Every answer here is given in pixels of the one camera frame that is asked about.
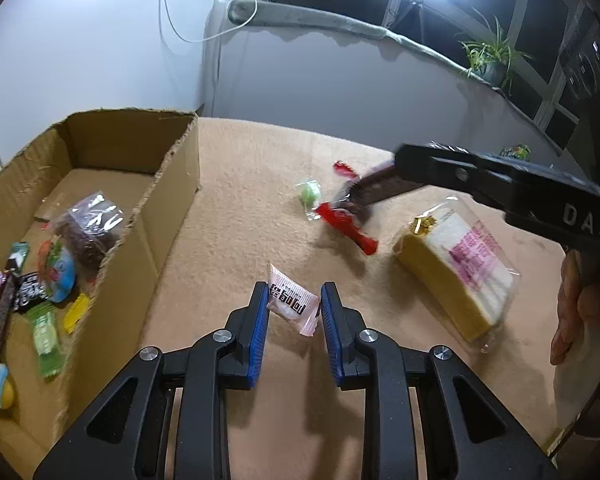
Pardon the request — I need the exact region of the blue rimmed jelly cup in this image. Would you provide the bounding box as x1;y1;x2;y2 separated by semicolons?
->
37;240;78;303

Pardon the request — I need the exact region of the white cable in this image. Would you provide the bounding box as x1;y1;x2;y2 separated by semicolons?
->
160;0;258;45

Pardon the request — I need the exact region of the person's right hand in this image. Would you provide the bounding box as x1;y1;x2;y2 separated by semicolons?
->
550;250;588;367

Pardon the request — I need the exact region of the dark appliance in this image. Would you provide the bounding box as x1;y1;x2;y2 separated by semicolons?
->
559;10;600;107

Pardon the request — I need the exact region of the yellow candy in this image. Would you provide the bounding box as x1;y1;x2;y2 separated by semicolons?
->
62;292;91;335

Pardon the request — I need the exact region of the black tripod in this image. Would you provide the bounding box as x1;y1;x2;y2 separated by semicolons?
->
395;0;428;43

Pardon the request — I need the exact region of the long red candy wrapper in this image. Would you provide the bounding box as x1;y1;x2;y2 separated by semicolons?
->
314;201;379;257

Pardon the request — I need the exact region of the clear bag of brownie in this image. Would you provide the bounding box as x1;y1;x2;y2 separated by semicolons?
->
45;191;133;271

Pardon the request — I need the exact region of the grey windowsill padding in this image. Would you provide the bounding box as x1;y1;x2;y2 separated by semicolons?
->
227;0;531;96

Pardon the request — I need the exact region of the green candy packet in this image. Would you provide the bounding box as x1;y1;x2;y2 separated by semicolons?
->
27;307;63;378

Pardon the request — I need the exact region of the small dark green packet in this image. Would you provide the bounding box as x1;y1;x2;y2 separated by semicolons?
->
5;241;31;273

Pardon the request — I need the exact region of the packaged sliced bread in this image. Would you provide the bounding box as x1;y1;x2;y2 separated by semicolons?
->
392;204;522;356

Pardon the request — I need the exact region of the potted spider plant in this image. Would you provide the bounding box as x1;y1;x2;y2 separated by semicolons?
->
457;10;533;96

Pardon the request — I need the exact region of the pink snack packet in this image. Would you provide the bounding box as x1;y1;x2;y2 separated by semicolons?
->
266;262;321;337

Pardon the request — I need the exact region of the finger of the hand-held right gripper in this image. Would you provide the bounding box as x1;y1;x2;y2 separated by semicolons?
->
394;143;513;211

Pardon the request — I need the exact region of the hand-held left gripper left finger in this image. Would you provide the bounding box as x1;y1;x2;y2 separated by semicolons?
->
32;281;271;480

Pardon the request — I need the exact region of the small black packet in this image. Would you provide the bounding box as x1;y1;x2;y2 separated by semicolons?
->
15;271;48;313

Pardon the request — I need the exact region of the dark red chocolate bar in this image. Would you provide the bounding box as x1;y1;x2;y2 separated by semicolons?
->
332;162;421;221

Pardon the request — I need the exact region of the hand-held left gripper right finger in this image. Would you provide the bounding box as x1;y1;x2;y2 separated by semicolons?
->
320;282;561;480

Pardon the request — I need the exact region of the round green candy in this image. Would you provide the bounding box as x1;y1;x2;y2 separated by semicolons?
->
296;177;323;222

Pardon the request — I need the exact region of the cardboard box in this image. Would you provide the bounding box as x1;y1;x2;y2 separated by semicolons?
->
0;107;201;480

